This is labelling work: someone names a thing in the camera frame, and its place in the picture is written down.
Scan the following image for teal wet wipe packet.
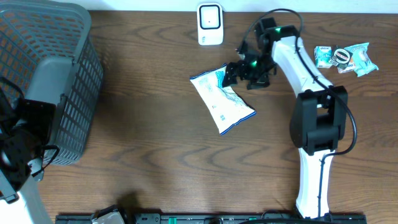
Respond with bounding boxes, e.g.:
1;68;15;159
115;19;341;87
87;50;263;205
345;42;379;77

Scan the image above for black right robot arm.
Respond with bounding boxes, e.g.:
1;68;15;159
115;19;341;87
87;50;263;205
222;17;348;219

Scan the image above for teal tissue pack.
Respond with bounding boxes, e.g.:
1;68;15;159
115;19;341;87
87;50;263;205
314;46;332;68

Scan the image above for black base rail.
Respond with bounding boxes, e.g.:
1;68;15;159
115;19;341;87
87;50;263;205
55;212;368;224

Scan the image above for orange tissue pack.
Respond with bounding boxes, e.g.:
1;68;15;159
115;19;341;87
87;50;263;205
337;60;356;73

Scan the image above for dark grey plastic basket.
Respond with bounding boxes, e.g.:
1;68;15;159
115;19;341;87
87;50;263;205
1;1;104;165

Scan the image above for yellow white snack bag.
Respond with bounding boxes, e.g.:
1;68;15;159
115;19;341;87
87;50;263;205
190;63;257;135

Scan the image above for white barcode scanner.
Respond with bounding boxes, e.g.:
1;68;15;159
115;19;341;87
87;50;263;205
197;3;224;45

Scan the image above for dark green ointment box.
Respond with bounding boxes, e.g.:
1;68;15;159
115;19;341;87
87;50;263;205
329;46;353;69

